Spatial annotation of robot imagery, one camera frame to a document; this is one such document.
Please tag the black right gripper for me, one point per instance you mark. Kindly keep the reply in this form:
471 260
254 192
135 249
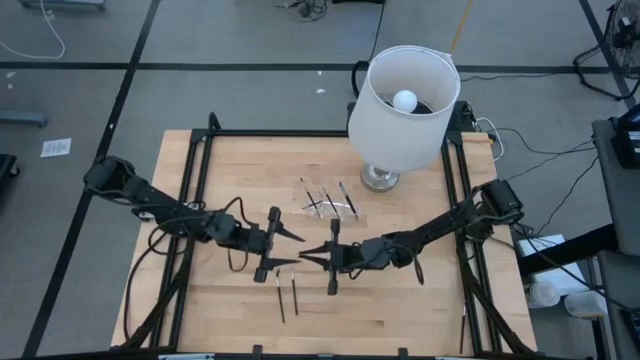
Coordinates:
347 256

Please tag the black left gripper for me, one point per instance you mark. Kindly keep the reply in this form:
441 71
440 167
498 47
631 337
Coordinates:
257 240

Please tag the thick black makeup brush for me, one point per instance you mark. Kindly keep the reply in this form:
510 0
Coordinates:
294 295

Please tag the fluffy-head black makeup brush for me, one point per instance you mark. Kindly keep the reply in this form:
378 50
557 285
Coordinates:
280 297

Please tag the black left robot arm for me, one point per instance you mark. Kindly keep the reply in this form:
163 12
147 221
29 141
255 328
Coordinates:
160 202

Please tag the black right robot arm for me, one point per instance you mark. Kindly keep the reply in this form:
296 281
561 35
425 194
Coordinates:
440 227

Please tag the clear acrylic brush organizer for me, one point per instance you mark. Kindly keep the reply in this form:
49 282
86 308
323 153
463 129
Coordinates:
345 212

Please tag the white shade silver table lamp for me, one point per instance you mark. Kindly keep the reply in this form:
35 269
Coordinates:
395 135

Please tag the white box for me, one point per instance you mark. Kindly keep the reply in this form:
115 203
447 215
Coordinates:
537 246

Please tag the white paper roll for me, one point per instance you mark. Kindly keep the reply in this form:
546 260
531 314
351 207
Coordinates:
545 295
582 305

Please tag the white paper sheet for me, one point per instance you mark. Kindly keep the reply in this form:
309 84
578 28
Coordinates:
56 148

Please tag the black stand bar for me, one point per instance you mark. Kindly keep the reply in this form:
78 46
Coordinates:
570 249

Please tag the black floor object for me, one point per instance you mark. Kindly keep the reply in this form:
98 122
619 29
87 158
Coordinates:
6 167

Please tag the grey metal base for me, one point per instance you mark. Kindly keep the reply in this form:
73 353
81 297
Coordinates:
22 118
60 4

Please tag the grey side table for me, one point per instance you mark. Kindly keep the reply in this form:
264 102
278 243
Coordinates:
620 200

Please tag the black desktop device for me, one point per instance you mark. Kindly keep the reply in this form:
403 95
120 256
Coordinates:
627 145

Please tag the black floor fan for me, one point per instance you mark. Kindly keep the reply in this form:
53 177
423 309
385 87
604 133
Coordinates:
627 22

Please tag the metal corner bracket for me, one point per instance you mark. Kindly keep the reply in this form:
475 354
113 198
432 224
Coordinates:
142 215

